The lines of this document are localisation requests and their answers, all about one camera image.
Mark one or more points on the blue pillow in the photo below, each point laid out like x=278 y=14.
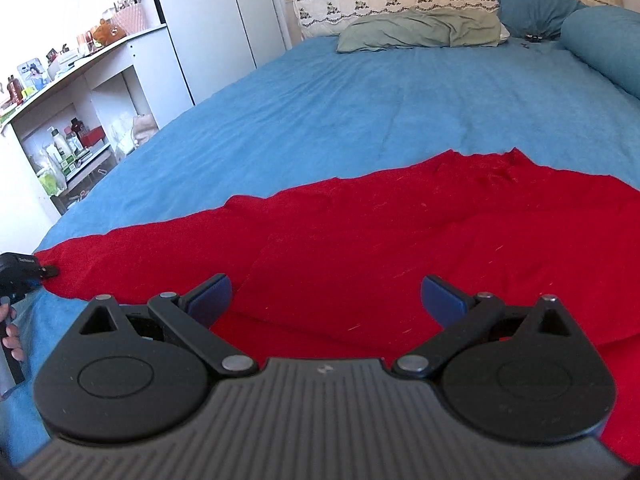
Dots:
x=535 y=2

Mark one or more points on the white lotion bottle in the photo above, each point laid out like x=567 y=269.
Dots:
x=59 y=146

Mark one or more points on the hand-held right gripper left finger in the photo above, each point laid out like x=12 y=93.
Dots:
x=212 y=296

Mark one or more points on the red garment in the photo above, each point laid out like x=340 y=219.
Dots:
x=400 y=240

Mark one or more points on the green packet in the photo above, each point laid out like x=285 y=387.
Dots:
x=50 y=180

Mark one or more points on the green pillow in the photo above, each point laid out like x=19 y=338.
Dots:
x=420 y=30

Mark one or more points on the white plastic bag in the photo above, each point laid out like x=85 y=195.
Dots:
x=143 y=128

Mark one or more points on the white desk shelf unit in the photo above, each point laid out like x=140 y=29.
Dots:
x=80 y=110

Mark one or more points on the framed picture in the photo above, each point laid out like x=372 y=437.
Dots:
x=36 y=73

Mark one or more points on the person's left hand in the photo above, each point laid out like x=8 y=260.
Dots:
x=9 y=330

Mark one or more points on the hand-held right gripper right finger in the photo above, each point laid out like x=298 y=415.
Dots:
x=440 y=301

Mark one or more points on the blue rolled blanket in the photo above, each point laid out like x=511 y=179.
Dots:
x=607 y=45

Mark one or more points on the white wardrobe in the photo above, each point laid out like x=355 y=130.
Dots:
x=215 y=20

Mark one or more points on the white embroidered pillow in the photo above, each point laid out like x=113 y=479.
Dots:
x=395 y=0

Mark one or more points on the red box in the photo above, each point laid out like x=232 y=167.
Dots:
x=91 y=136

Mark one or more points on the pink basket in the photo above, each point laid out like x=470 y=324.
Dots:
x=129 y=19

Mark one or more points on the brown stuffed toy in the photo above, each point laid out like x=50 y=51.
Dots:
x=106 y=33

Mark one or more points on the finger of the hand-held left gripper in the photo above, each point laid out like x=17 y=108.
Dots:
x=49 y=272

